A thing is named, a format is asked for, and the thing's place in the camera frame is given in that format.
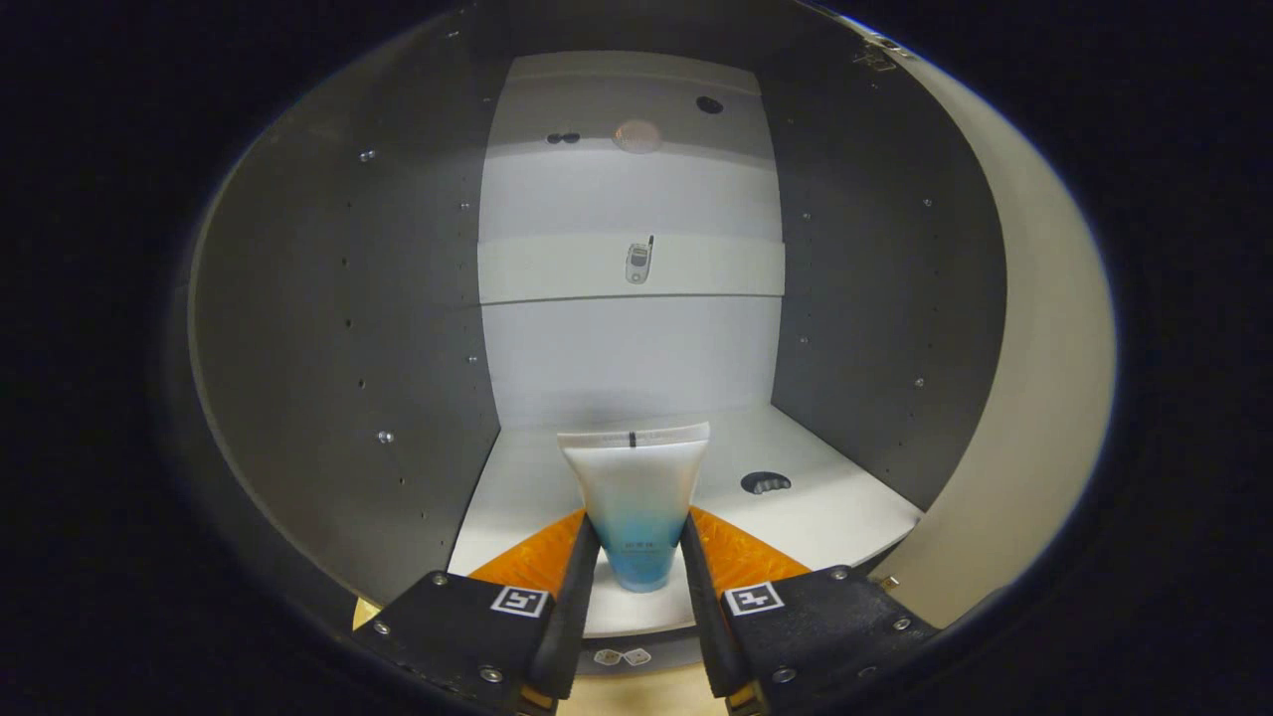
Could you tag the dark grey cabinet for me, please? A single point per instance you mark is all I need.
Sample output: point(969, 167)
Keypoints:
point(328, 348)

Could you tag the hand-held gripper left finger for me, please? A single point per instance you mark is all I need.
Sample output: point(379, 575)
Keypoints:
point(569, 617)

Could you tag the white and blue tube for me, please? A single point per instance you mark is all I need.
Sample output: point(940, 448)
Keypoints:
point(636, 487)

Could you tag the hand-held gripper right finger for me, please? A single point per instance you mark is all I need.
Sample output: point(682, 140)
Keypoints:
point(708, 617)

